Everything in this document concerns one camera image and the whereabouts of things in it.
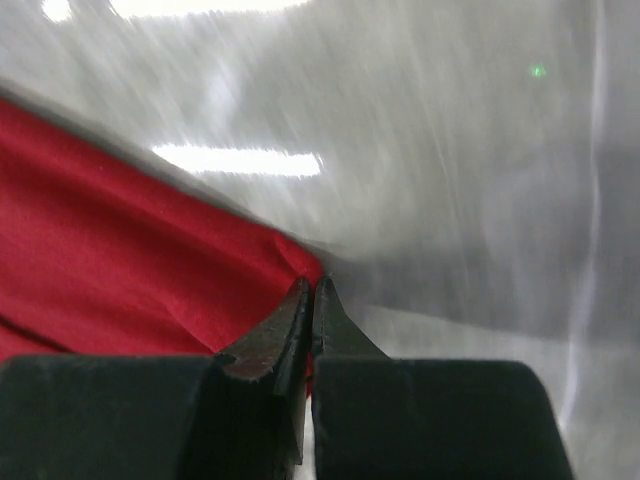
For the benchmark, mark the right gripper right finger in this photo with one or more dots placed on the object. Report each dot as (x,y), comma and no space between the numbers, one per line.
(378,417)

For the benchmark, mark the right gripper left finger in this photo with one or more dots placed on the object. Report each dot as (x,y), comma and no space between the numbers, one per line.
(237,414)

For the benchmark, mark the red t shirt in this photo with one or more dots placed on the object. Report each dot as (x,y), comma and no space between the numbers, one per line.
(99,258)

